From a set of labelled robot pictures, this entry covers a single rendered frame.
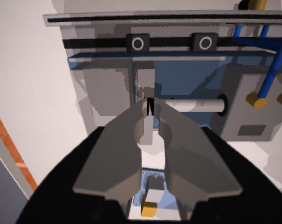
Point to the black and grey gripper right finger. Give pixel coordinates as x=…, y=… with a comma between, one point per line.
x=201, y=166

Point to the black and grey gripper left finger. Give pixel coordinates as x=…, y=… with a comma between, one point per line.
x=107, y=164

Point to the yellow rectangular block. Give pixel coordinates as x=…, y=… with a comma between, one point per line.
x=148, y=209

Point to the grey metal block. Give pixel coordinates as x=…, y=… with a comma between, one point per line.
x=154, y=189
x=109, y=85

